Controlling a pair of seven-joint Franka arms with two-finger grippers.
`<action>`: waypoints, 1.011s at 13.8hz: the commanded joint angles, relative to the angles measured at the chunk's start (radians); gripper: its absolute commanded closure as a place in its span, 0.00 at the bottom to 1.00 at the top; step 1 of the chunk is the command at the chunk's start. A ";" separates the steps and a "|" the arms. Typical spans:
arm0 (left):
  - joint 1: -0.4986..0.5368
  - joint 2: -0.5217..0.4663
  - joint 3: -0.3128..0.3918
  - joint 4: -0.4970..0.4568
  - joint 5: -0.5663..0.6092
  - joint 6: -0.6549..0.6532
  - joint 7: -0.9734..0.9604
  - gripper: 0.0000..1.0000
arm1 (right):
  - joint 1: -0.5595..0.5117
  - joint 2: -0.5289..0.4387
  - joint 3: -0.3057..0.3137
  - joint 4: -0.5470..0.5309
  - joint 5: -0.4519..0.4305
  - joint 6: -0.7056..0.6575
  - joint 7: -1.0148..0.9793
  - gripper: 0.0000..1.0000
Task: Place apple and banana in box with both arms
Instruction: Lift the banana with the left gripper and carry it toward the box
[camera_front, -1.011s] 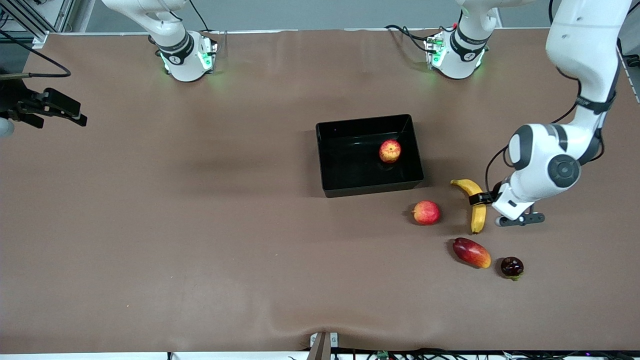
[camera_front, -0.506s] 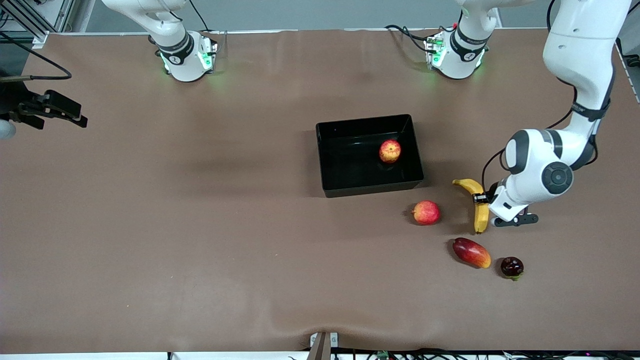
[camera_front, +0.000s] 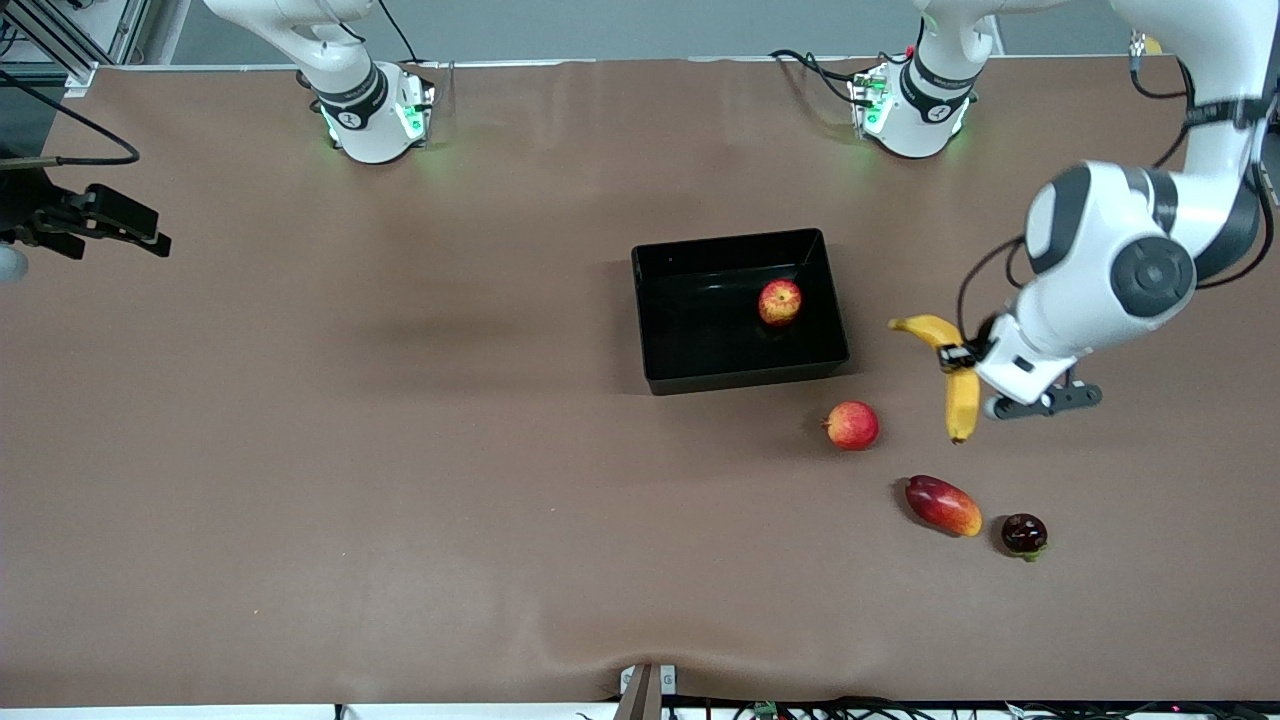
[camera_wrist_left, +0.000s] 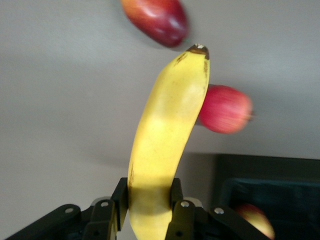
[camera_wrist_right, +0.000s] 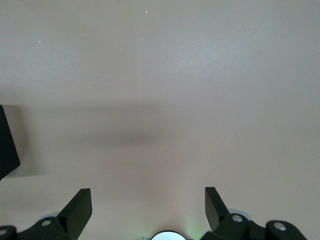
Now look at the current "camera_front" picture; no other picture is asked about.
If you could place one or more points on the red yellow streaked apple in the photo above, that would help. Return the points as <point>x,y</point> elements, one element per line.
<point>780,303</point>

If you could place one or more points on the black plastic box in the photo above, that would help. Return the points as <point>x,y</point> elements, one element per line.
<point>700,340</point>

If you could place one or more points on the red yellow mango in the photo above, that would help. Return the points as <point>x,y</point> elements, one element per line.
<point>943,505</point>

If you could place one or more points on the metal table clamp bracket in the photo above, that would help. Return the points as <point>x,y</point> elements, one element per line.
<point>645,692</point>

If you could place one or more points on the pink red round apple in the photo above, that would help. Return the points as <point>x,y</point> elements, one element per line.
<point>852,425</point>

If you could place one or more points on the brown table cover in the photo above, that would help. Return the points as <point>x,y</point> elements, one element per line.
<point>400,450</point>

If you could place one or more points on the aluminium frame profile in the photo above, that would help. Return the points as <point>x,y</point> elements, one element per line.
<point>90,35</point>

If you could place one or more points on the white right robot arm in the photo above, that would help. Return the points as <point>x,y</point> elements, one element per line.
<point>330,70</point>

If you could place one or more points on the yellow banana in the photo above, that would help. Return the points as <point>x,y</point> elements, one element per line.
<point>962,405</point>

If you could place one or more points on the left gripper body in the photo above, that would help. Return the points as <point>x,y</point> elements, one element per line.
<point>981,344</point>

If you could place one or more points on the yellow floor tape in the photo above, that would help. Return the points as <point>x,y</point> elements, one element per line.
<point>1150,45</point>

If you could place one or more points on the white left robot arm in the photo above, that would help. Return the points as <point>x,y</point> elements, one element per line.
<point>1110,260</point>

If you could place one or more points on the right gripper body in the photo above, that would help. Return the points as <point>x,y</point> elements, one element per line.
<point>28,207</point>

